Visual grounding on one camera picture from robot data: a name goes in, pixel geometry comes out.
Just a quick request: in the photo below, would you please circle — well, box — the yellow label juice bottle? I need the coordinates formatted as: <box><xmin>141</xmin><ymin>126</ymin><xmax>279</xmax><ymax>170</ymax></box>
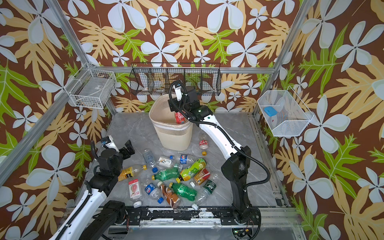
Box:
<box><xmin>118</xmin><ymin>165</ymin><xmax>147</xmax><ymax>182</ymax></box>

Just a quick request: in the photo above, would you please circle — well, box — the clear bottle blue cap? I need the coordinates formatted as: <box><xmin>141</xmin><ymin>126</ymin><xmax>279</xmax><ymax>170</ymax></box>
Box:
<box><xmin>142</xmin><ymin>149</ymin><xmax>159</xmax><ymax>174</ymax></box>

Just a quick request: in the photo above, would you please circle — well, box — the pink label white bottle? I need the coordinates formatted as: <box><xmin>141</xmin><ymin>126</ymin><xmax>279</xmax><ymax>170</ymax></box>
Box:
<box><xmin>129</xmin><ymin>179</ymin><xmax>143</xmax><ymax>208</ymax></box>

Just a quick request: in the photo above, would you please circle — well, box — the clear bottle red cap label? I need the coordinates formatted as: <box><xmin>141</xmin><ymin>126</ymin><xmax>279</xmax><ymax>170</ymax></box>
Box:
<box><xmin>199</xmin><ymin>137</ymin><xmax>209</xmax><ymax>156</ymax></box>

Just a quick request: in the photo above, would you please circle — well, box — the pepsi bottle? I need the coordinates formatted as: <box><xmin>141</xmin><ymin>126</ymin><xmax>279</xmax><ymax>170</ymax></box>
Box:
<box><xmin>144</xmin><ymin>180</ymin><xmax>164</xmax><ymax>204</ymax></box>
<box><xmin>170</xmin><ymin>154</ymin><xmax>198</xmax><ymax>165</ymax></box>

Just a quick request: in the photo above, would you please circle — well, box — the orange red label bottle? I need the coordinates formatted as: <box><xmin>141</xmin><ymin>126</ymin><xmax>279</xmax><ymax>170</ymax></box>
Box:
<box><xmin>193</xmin><ymin>168</ymin><xmax>211</xmax><ymax>185</ymax></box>

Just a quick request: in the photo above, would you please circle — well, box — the dark green label water bottle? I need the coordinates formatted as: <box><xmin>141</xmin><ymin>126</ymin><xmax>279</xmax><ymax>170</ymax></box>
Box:
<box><xmin>192</xmin><ymin>174</ymin><xmax>219</xmax><ymax>210</ymax></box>

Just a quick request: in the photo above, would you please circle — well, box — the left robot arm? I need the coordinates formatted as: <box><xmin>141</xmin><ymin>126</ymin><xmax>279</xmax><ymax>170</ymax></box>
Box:
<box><xmin>51</xmin><ymin>137</ymin><xmax>135</xmax><ymax>240</ymax></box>

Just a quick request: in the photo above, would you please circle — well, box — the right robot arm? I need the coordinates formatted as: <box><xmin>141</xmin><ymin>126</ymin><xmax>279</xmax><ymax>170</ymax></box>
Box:
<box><xmin>168</xmin><ymin>81</ymin><xmax>271</xmax><ymax>225</ymax></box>

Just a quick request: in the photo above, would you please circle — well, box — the beige plastic waste bin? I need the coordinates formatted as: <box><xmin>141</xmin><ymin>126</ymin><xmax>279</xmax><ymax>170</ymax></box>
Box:
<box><xmin>149</xmin><ymin>95</ymin><xmax>193</xmax><ymax>151</ymax></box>

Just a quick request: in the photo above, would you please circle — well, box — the white label small bottle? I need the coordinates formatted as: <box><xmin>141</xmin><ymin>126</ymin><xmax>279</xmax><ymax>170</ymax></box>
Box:
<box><xmin>157</xmin><ymin>156</ymin><xmax>183</xmax><ymax>172</ymax></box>

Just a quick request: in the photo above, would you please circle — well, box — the green soda bottle upper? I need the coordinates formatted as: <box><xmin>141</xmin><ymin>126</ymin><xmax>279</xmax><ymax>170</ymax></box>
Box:
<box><xmin>151</xmin><ymin>167</ymin><xmax>180</xmax><ymax>181</ymax></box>

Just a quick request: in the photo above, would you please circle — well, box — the green soda bottle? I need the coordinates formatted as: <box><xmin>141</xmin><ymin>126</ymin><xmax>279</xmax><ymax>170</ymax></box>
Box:
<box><xmin>169</xmin><ymin>183</ymin><xmax>198</xmax><ymax>202</ymax></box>
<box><xmin>151</xmin><ymin>167</ymin><xmax>180</xmax><ymax>181</ymax></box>

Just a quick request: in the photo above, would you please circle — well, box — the lime green label bottle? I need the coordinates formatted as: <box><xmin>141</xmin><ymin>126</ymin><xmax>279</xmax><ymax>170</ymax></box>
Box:
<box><xmin>176</xmin><ymin>158</ymin><xmax>207</xmax><ymax>183</ymax></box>

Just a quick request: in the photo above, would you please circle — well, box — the brown tea bottle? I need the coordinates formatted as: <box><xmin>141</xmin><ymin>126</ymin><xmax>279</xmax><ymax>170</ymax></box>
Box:
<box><xmin>158</xmin><ymin>181</ymin><xmax>182</xmax><ymax>209</ymax></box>

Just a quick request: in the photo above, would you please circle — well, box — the green soda bottle lower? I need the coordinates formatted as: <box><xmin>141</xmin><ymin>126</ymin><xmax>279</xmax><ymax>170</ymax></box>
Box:
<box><xmin>169</xmin><ymin>183</ymin><xmax>198</xmax><ymax>202</ymax></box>

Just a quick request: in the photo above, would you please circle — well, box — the blue object in basket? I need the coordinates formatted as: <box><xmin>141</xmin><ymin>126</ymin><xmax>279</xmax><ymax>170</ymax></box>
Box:
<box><xmin>264</xmin><ymin>106</ymin><xmax>278</xmax><ymax>117</ymax></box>

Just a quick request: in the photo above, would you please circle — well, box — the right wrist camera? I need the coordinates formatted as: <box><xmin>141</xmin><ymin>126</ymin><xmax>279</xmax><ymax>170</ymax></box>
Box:
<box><xmin>173</xmin><ymin>83</ymin><xmax>183</xmax><ymax>102</ymax></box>

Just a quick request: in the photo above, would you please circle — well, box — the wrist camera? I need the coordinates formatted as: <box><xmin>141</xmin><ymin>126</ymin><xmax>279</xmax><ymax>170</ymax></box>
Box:
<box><xmin>173</xmin><ymin>83</ymin><xmax>183</xmax><ymax>102</ymax></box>
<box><xmin>101</xmin><ymin>135</ymin><xmax>119</xmax><ymax>153</ymax></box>

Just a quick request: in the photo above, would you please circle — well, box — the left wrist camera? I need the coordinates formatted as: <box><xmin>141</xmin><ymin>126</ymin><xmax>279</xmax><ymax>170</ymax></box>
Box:
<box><xmin>101</xmin><ymin>135</ymin><xmax>119</xmax><ymax>153</ymax></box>

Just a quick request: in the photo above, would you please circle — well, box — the black wire wall basket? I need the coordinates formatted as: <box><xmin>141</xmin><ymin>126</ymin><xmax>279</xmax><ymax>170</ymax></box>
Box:
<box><xmin>128</xmin><ymin>63</ymin><xmax>222</xmax><ymax>96</ymax></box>

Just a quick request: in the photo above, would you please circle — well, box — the white wire basket left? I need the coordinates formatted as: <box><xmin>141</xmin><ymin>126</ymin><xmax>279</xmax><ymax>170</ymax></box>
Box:
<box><xmin>65</xmin><ymin>64</ymin><xmax>117</xmax><ymax>109</ymax></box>

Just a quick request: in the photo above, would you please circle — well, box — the white wire basket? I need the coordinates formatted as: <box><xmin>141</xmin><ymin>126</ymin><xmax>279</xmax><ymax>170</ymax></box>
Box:
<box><xmin>258</xmin><ymin>87</ymin><xmax>315</xmax><ymax>138</ymax></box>
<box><xmin>65</xmin><ymin>64</ymin><xmax>117</xmax><ymax>109</ymax></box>

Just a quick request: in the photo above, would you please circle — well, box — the white wire basket right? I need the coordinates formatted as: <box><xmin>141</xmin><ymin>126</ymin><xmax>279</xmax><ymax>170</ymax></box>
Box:
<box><xmin>258</xmin><ymin>87</ymin><xmax>315</xmax><ymax>138</ymax></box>

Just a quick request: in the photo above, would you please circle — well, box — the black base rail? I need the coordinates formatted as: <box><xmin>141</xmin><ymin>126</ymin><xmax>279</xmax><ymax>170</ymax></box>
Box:
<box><xmin>112</xmin><ymin>207</ymin><xmax>262</xmax><ymax>229</ymax></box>

